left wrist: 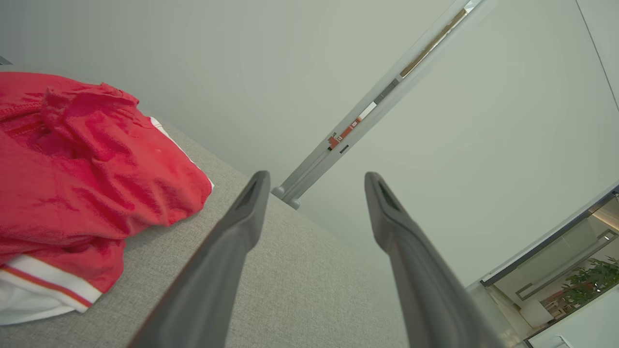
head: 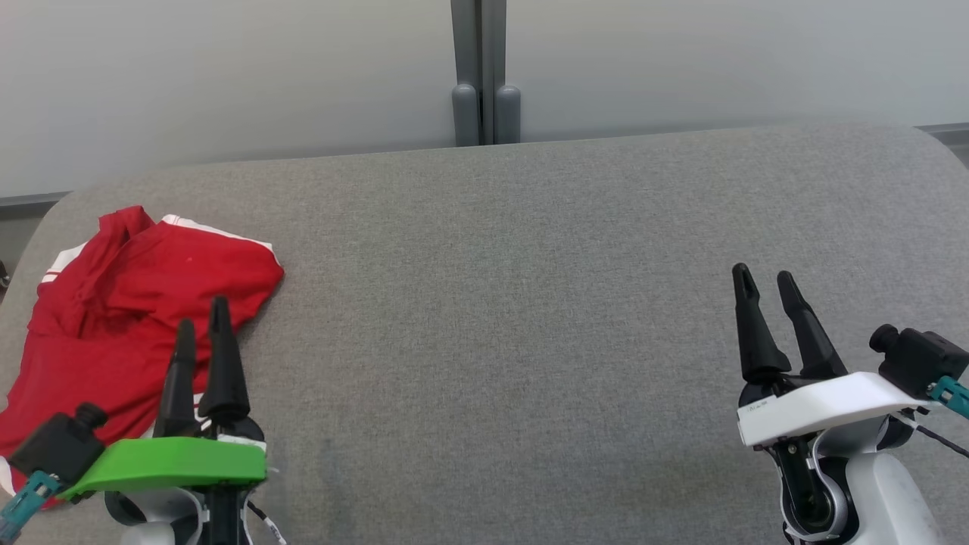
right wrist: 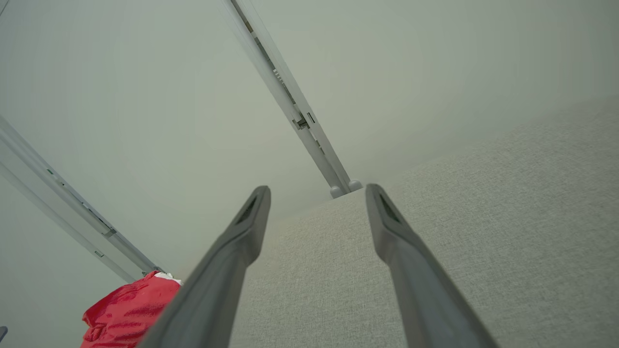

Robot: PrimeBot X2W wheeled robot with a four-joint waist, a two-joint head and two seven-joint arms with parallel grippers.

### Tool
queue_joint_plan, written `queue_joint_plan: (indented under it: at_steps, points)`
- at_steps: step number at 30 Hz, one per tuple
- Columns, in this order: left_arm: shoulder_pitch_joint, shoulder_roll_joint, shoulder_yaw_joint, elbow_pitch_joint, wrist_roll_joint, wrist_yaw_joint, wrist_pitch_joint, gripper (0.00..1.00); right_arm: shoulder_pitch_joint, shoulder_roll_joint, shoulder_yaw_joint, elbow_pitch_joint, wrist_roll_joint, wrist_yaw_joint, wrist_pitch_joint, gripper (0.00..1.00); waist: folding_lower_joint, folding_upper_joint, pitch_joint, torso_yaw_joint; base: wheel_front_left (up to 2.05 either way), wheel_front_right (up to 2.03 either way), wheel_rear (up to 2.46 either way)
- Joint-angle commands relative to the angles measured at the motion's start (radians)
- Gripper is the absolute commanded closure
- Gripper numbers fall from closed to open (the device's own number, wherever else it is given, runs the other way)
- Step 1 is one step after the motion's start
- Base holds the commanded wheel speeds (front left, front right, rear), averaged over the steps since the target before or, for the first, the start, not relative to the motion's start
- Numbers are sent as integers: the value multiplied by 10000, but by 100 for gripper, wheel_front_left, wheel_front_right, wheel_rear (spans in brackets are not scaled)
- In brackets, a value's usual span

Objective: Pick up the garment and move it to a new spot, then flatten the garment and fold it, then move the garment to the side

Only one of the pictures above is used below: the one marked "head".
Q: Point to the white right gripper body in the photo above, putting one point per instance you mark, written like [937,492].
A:
[825,405]

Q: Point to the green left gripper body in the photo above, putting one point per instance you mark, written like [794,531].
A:
[174,462]

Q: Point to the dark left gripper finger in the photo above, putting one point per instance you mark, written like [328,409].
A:
[180,386]
[225,378]

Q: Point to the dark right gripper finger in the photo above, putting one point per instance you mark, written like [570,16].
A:
[755,341]
[816,348]

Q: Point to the red shorts with white stripe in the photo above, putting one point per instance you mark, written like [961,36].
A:
[136,303]

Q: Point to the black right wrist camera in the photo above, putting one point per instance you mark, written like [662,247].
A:
[920,356]

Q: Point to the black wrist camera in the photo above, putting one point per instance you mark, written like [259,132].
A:
[920,356]
[57,446]

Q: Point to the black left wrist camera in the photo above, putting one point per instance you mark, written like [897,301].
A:
[57,446]

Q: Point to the teal right camera connector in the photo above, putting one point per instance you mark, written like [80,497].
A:
[952,395]

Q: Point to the teal camera connector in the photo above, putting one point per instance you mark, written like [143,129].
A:
[26,499]
[952,395]

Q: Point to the teal left camera connector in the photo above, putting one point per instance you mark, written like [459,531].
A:
[26,499]

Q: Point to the grey partition post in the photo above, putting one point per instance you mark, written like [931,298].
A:
[484,68]

